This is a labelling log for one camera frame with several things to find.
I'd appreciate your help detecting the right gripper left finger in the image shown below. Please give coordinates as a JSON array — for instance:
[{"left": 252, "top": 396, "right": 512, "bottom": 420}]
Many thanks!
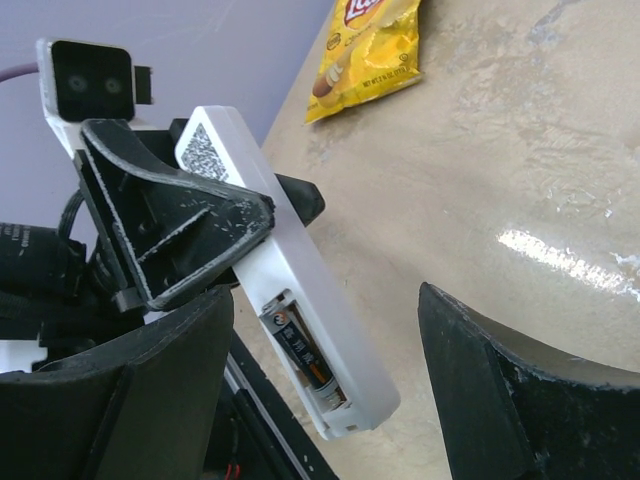
[{"left": 1, "top": 287, "right": 234, "bottom": 479}]

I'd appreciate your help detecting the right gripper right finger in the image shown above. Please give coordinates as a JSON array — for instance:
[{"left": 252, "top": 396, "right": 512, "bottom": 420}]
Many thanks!
[{"left": 418, "top": 282, "right": 639, "bottom": 479}]

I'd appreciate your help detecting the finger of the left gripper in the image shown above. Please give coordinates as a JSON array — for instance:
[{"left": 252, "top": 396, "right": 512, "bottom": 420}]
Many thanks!
[{"left": 276, "top": 174, "right": 325, "bottom": 226}]

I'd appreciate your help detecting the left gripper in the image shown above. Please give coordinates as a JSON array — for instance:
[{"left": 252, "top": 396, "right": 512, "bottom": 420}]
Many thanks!
[{"left": 72, "top": 117, "right": 276, "bottom": 316}]

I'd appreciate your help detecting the white long remote control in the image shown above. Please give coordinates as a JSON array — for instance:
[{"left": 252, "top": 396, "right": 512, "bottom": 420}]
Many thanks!
[{"left": 175, "top": 106, "right": 400, "bottom": 440}]

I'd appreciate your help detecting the black battery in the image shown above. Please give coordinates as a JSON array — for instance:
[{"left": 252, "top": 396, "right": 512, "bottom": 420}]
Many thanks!
[{"left": 260, "top": 304, "right": 346, "bottom": 409}]

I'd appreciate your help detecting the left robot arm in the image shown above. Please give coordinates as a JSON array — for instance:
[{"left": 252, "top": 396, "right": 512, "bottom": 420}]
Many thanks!
[{"left": 1, "top": 119, "right": 325, "bottom": 362}]

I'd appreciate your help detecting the yellow Lays chips bag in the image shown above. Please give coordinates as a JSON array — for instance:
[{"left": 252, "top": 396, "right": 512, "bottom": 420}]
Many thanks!
[{"left": 305, "top": 0, "right": 422, "bottom": 124}]

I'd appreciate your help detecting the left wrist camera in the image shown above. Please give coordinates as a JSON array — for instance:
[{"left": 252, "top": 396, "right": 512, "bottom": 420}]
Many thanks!
[{"left": 36, "top": 37, "right": 154, "bottom": 157}]

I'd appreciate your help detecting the black table front rail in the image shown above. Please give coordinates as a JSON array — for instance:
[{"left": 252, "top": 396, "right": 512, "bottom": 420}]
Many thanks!
[{"left": 202, "top": 334, "right": 338, "bottom": 480}]

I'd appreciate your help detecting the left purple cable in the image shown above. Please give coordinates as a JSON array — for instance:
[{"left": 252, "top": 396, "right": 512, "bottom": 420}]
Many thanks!
[{"left": 0, "top": 62, "right": 41, "bottom": 84}]

